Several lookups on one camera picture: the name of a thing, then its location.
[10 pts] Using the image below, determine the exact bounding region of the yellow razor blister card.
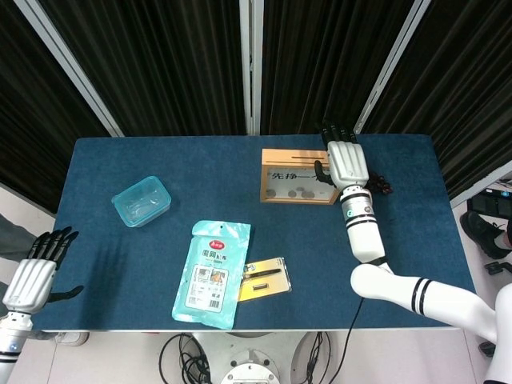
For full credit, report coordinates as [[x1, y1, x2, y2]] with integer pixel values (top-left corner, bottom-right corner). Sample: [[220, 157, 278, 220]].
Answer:
[[237, 256, 293, 303]]

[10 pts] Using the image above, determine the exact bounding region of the black razor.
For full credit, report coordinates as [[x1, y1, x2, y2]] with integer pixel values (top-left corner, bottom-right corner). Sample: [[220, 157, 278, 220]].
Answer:
[[243, 268, 283, 281]]

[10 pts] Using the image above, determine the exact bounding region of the white shoe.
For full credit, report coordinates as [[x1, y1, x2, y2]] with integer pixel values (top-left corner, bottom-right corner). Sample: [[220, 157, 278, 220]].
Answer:
[[54, 330, 90, 347]]

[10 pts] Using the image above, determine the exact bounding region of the white table frame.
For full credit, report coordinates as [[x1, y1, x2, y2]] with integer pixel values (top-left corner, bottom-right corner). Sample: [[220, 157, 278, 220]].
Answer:
[[38, 326, 465, 335]]

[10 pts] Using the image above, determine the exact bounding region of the black shoe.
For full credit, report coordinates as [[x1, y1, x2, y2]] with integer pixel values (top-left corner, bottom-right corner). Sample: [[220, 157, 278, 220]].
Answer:
[[459, 210, 512, 260]]

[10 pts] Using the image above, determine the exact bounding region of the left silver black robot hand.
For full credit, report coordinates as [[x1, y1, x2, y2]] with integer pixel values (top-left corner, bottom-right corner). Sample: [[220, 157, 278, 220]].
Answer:
[[2, 226, 85, 314]]

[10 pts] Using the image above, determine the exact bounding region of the wooden frame money box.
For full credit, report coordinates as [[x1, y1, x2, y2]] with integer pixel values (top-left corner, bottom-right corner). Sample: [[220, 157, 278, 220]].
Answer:
[[259, 148, 340, 206]]

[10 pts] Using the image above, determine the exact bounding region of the small black object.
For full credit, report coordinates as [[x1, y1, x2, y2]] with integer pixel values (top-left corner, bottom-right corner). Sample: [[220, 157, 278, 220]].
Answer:
[[483, 260, 512, 276]]

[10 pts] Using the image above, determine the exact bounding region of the white partition frame post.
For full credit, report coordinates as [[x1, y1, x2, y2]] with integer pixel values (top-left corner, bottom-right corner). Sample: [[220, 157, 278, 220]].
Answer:
[[14, 0, 125, 138], [354, 0, 431, 135], [238, 0, 264, 136]]

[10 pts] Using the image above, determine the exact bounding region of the black pleated partition panel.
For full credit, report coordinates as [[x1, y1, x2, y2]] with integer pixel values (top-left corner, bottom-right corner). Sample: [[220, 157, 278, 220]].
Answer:
[[38, 0, 247, 137], [0, 0, 109, 219], [259, 0, 421, 137], [362, 0, 512, 209]]

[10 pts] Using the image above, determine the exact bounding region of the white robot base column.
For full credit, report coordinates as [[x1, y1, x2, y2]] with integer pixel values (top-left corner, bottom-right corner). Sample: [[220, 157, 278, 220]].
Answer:
[[187, 330, 321, 384]]

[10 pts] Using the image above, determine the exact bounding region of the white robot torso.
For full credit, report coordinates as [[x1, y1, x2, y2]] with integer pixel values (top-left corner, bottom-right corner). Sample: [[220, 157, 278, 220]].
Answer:
[[486, 286, 512, 384]]

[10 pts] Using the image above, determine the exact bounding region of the blue tablecloth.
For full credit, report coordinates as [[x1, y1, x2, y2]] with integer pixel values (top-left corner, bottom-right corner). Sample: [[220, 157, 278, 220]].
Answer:
[[31, 134, 477, 332]]

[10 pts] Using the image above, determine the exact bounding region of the clear container with teal lid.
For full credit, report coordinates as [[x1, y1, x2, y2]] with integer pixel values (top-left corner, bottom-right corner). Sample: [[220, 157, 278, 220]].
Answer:
[[110, 175, 173, 229]]

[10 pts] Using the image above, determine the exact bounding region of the dark red grape bunch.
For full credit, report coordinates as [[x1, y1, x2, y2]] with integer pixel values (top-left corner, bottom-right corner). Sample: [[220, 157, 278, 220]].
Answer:
[[366, 170, 394, 196]]

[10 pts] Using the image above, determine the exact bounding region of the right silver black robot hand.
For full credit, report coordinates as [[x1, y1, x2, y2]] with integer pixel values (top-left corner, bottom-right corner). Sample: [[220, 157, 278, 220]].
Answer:
[[314, 118, 370, 193]]

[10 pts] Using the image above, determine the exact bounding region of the teal cleaning cloth package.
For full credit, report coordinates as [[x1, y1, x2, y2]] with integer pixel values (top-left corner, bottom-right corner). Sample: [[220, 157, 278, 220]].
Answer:
[[171, 219, 252, 331]]

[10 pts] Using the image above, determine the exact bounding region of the black electronic device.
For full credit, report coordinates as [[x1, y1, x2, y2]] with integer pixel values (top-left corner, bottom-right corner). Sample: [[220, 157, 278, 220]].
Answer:
[[466, 187, 512, 219]]

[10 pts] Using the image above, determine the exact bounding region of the black cable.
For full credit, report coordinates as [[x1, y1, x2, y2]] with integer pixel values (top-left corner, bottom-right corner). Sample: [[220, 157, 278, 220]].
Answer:
[[302, 331, 333, 375], [342, 295, 366, 384], [158, 332, 212, 384]]

